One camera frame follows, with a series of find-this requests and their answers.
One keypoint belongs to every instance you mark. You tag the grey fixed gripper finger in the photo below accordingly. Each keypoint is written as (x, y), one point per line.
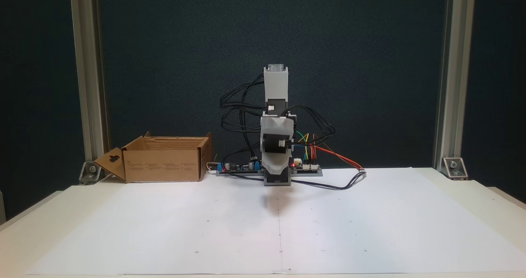
(276, 165)

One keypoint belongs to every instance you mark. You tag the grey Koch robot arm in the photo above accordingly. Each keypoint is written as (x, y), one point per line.
(275, 84)

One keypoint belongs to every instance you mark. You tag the circuit board with blue capacitor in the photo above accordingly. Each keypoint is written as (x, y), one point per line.
(238, 167)

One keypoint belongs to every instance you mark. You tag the brown cardboard box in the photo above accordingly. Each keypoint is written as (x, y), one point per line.
(162, 163)

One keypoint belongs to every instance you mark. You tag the grey base plate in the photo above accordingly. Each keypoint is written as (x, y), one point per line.
(246, 173)

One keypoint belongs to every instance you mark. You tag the metal corner bracket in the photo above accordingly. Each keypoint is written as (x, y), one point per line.
(455, 167)
(90, 173)

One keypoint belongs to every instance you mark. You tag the aluminium frame post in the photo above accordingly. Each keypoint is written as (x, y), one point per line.
(86, 64)
(454, 64)

